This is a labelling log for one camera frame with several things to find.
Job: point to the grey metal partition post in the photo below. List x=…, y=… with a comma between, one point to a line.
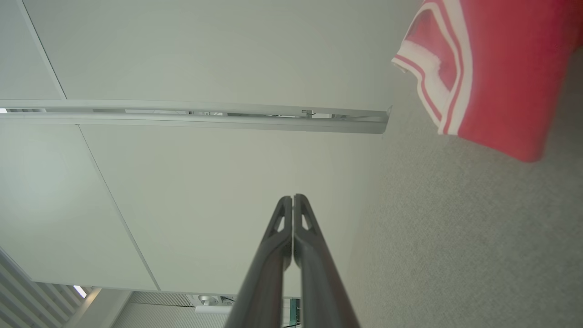
x=182, y=119

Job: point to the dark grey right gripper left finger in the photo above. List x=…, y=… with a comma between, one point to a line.
x=266, y=282

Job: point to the white window blinds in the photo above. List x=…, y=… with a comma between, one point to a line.
x=27, y=300

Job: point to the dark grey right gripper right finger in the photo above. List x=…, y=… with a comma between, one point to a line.
x=319, y=282

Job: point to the white ceiling light fixture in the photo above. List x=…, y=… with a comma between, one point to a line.
x=212, y=304

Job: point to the red shirt with white sleeves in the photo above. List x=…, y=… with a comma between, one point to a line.
x=510, y=73

